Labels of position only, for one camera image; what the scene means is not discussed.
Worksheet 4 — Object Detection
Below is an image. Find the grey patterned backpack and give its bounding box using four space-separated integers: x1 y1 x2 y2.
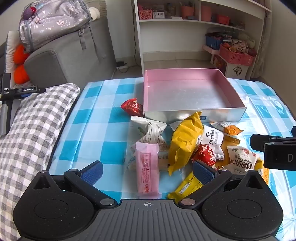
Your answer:
18 0 93 52

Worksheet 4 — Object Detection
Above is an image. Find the yellow orange snack packet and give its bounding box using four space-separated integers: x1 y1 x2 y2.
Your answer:
253 159 270 184

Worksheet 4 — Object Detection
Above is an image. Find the large white snack packet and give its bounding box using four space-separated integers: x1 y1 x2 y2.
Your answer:
131 116 170 145

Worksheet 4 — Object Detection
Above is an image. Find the black device on stand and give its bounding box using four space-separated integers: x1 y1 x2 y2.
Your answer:
0 72 47 136

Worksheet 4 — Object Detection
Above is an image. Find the long orange gold packet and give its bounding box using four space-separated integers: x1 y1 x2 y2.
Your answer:
221 135 241 167

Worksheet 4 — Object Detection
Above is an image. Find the black power cable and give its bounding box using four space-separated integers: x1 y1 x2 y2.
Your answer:
119 22 141 73

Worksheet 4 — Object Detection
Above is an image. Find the small silver white packet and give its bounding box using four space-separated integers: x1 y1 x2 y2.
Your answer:
169 120 183 132

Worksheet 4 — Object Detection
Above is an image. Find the small orange and white packet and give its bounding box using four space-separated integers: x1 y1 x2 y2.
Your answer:
210 122 244 135

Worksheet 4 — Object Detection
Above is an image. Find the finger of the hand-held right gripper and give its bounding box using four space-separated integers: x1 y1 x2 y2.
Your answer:
269 136 296 143
250 134 273 153

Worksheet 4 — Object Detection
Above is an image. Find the small red basket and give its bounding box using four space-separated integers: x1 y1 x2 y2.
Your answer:
216 14 230 25

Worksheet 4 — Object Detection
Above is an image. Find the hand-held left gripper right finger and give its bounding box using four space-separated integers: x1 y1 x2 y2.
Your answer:
178 160 269 207

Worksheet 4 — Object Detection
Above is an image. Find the white packet with black print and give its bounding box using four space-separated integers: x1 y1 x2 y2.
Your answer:
201 124 225 160

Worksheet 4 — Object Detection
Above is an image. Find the white nut snack packet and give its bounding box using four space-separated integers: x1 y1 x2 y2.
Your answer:
223 146 260 175

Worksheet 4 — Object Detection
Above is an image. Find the clear bun packet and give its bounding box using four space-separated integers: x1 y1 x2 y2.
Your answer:
125 142 170 176

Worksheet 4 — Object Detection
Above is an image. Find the white cushion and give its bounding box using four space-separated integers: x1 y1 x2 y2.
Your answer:
6 31 20 77

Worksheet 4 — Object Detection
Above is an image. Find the pale green plush toy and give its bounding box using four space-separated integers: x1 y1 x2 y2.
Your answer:
238 32 256 47

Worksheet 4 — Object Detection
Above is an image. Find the grey sofa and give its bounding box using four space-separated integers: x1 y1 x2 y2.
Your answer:
0 17 116 88

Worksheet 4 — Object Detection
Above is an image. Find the pink wafer packet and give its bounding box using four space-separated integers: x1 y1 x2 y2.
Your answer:
135 142 162 200

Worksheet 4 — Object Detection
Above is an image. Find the large yellow snack packet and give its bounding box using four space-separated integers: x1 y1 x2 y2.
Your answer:
168 112 205 176

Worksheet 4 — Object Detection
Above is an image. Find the pink plastic pot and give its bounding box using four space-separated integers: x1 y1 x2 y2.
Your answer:
181 5 195 19
201 5 212 22

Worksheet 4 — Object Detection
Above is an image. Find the small red candy packet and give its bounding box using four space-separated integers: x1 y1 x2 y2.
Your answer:
191 144 217 168

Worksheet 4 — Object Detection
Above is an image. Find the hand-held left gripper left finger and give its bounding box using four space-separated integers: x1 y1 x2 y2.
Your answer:
29 160 118 207

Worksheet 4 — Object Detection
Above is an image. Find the large pink plastic basket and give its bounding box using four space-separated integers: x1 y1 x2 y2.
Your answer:
219 44 255 66

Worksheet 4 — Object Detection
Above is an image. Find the pink and silver cardboard box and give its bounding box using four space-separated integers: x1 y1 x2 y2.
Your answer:
143 68 247 122

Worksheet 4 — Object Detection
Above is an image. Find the white bookshelf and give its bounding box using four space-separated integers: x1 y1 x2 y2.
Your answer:
134 0 272 80

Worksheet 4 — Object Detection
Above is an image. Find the white carved storage box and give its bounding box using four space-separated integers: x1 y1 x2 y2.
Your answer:
211 54 250 79

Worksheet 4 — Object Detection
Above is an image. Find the white plush toy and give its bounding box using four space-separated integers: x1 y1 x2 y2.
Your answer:
89 7 101 20

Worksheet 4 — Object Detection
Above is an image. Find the grey checked cloth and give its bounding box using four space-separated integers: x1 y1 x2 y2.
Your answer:
0 83 81 241

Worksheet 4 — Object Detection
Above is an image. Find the red snack packet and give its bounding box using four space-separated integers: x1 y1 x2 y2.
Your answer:
120 98 144 117

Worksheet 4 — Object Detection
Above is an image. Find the small pink perforated basket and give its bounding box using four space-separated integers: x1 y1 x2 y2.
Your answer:
138 9 153 20

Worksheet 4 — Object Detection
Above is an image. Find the blue checked tablecloth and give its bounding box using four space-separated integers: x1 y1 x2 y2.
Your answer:
46 77 296 241

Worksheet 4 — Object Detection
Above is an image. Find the orange plush toy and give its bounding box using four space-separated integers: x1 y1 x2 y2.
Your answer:
13 44 30 84

